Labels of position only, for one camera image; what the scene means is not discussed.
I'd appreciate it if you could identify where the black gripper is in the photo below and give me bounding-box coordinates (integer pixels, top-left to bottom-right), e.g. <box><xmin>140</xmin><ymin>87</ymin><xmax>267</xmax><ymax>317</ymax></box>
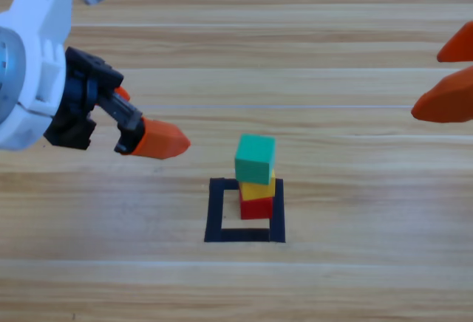
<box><xmin>43</xmin><ymin>47</ymin><xmax>192</xmax><ymax>161</ymax></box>

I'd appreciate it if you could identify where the black tape square outline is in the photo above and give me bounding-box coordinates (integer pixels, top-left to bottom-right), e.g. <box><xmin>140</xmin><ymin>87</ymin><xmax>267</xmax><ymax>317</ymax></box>
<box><xmin>203</xmin><ymin>177</ymin><xmax>287</xmax><ymax>244</ymax></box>

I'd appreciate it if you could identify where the yellow wooden cube block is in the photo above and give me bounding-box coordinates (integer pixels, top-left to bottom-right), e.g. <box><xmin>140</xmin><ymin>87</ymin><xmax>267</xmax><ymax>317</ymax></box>
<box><xmin>238</xmin><ymin>168</ymin><xmax>276</xmax><ymax>202</ymax></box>

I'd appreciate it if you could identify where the red wooden cube block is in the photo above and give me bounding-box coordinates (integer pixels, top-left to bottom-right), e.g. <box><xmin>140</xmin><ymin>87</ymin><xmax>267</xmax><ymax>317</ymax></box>
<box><xmin>239</xmin><ymin>191</ymin><xmax>274</xmax><ymax>221</ymax></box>

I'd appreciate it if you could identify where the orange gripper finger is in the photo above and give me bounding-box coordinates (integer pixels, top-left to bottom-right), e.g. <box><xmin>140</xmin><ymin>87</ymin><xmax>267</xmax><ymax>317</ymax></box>
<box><xmin>411</xmin><ymin>66</ymin><xmax>473</xmax><ymax>124</ymax></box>
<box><xmin>437</xmin><ymin>21</ymin><xmax>473</xmax><ymax>64</ymax></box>

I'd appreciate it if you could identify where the green wooden cube block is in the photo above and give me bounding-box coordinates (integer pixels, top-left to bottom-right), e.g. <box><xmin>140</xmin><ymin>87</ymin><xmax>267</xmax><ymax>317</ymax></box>
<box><xmin>234</xmin><ymin>134</ymin><xmax>276</xmax><ymax>185</ymax></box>

